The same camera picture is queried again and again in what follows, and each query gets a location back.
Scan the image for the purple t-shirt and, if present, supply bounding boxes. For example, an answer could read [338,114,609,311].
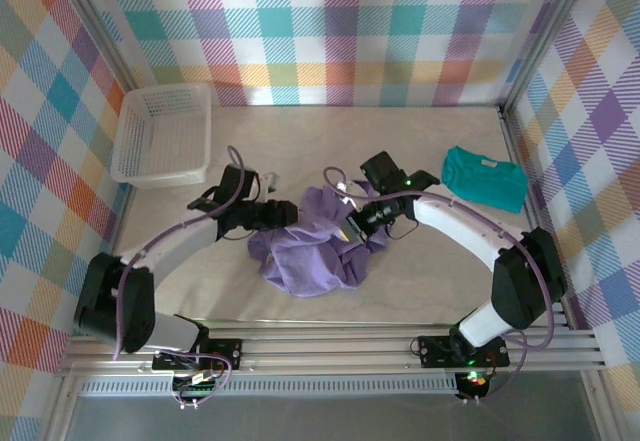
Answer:
[248,179,391,298]

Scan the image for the folded teal t-shirt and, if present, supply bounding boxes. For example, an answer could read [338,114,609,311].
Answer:
[439,145,529,214]

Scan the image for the white plastic mesh basket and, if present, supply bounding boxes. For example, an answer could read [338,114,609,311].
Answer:
[110,82,214,190]

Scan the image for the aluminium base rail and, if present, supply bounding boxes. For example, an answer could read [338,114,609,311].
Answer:
[54,323,609,377]

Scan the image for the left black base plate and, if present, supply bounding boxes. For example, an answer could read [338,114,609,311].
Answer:
[152,338,245,371]

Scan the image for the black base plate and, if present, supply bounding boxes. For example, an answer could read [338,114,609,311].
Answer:
[417,334,511,368]
[152,338,245,371]

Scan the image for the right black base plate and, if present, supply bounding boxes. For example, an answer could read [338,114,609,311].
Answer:
[417,334,511,368]

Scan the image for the grey slotted cable duct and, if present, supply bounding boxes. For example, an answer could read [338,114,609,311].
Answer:
[79,373,461,398]

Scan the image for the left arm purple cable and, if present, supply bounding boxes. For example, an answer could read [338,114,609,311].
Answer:
[113,144,261,362]

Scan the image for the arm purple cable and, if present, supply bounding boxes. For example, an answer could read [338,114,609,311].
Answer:
[113,144,261,362]
[322,164,557,405]

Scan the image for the left wired controller board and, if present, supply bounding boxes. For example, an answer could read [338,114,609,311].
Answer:
[172,355,235,411]

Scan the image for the wired controller board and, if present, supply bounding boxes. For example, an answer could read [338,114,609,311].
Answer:
[172,355,235,411]
[455,368,496,405]

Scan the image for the right wired controller board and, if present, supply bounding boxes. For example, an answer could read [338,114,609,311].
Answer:
[455,368,496,405]

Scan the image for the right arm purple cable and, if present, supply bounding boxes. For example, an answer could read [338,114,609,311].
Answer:
[322,164,557,405]

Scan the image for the aluminium frame corner post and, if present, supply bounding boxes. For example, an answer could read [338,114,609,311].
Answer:
[499,0,599,115]
[49,0,140,93]

